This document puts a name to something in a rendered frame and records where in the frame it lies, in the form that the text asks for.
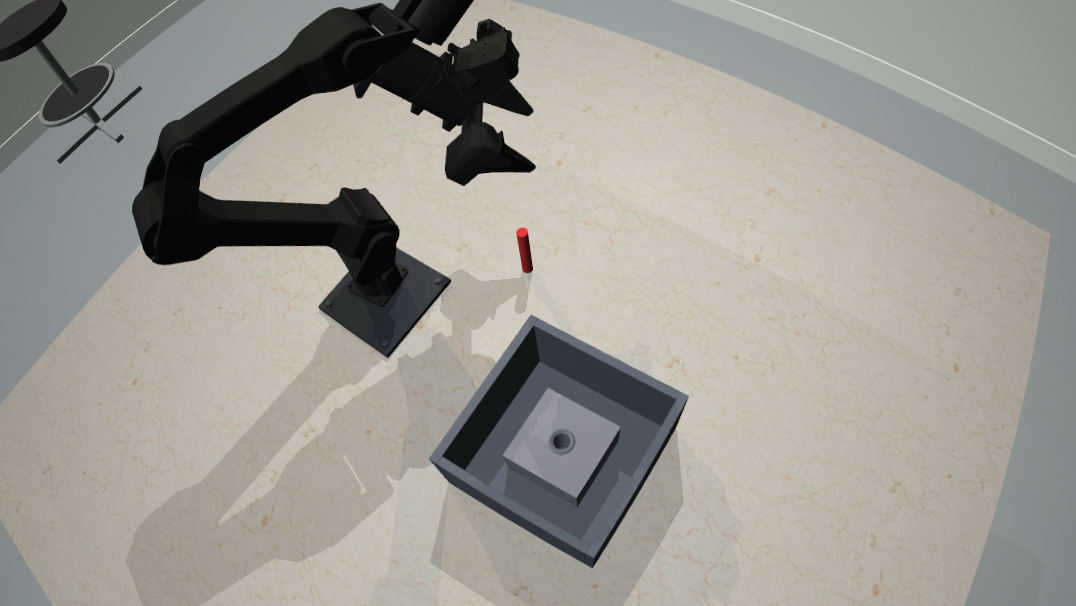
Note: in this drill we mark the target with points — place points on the red peg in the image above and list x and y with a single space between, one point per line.
524 249

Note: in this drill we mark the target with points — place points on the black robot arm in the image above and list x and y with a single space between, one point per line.
178 223

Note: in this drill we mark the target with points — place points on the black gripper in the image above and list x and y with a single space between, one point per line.
479 148

